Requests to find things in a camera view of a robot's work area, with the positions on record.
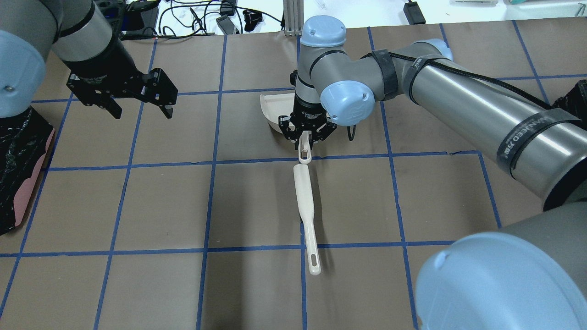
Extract cream dustpan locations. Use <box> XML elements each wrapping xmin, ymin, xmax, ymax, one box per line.
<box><xmin>260</xmin><ymin>93</ymin><xmax>312</xmax><ymax>165</ymax></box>

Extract cream hand brush black bristles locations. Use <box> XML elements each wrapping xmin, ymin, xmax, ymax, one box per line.
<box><xmin>293</xmin><ymin>164</ymin><xmax>321</xmax><ymax>276</ymax></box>

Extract black lined trash bin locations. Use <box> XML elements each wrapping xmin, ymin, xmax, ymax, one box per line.
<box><xmin>0</xmin><ymin>106</ymin><xmax>55</xmax><ymax>235</ymax></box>

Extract black power adapter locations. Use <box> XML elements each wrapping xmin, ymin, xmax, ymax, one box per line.
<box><xmin>403</xmin><ymin>0</ymin><xmax>427</xmax><ymax>25</ymax></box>

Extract aluminium frame post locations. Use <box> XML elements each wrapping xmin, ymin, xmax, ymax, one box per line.
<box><xmin>283</xmin><ymin>0</ymin><xmax>305</xmax><ymax>36</ymax></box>

